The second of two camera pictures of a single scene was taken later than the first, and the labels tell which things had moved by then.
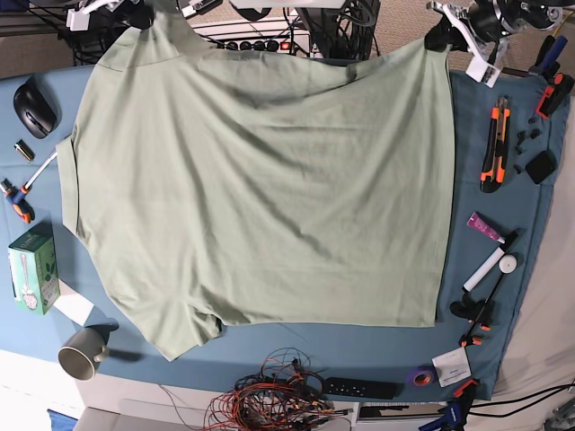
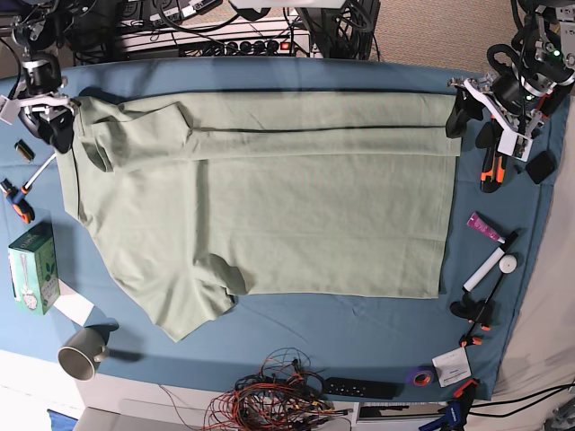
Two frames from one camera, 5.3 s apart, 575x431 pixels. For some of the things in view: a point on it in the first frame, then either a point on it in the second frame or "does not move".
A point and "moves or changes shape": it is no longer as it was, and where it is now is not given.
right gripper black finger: x=142 y=17 -> x=61 y=131
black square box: x=541 y=165 does not move
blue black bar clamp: x=455 y=411 does not move
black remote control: x=363 y=388 does not move
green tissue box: x=33 y=271 does not move
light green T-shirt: x=222 y=180 moves or changes shape
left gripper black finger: x=443 y=34 -> x=466 y=106
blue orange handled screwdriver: x=17 y=196 does not move
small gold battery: x=24 y=150 does not move
